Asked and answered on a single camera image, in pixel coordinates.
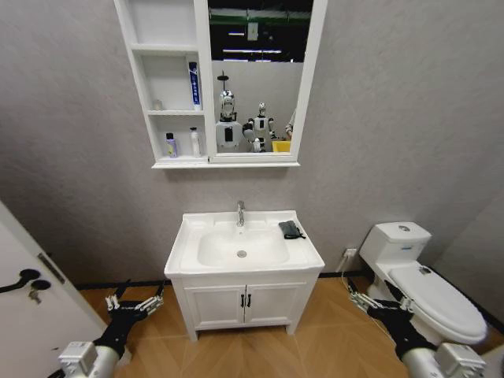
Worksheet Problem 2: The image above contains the white door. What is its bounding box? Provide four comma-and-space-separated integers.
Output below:
0, 199, 108, 378

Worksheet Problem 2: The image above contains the white wall cabinet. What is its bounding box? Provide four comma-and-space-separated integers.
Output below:
113, 0, 328, 170

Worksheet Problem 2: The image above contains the cabinet mirror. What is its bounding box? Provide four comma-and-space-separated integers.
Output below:
207, 0, 315, 154

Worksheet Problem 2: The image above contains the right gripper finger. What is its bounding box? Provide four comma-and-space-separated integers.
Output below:
386, 280, 415, 315
345, 274, 374, 313

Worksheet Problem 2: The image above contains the white power cable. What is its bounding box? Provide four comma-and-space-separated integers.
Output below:
334, 252, 353, 291

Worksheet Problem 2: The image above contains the black door lever handle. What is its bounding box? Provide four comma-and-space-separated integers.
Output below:
0, 268, 42, 295

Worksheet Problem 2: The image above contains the dark grey towel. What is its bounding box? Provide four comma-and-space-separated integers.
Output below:
278, 220, 306, 241

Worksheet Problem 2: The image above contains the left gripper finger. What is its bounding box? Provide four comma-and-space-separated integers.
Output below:
135, 279, 166, 317
104, 279, 132, 312

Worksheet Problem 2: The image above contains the white ceramic washbasin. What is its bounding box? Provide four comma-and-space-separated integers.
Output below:
164, 209, 326, 280

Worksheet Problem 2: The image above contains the black door lock with key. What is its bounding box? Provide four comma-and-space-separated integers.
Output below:
29, 279, 52, 305

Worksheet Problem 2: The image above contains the blue toothpaste tube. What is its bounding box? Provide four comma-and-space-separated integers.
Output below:
187, 61, 202, 112

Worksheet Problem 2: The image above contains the door latch plate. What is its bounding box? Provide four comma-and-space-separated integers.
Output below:
37, 252, 66, 286

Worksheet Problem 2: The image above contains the white toilet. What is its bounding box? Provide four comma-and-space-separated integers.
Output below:
358, 221, 490, 347

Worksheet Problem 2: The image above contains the white bottle black cap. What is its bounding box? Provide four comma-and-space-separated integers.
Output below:
189, 126, 202, 158

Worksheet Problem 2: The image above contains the white vanity cabinet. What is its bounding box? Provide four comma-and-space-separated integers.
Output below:
169, 271, 321, 343

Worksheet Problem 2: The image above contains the purple bottle black cap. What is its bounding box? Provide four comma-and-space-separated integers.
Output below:
164, 132, 179, 159

